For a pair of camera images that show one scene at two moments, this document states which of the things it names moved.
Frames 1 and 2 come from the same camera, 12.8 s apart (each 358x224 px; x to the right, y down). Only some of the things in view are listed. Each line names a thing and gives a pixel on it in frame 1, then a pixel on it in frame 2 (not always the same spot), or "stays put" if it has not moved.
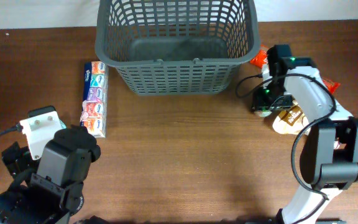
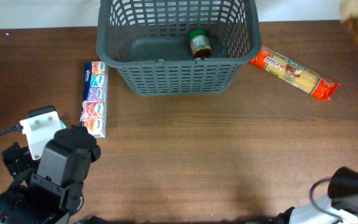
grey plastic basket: (177, 48) stays put
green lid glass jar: (263, 113) to (200, 43)
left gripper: (79, 127) stays put
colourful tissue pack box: (95, 95) stays put
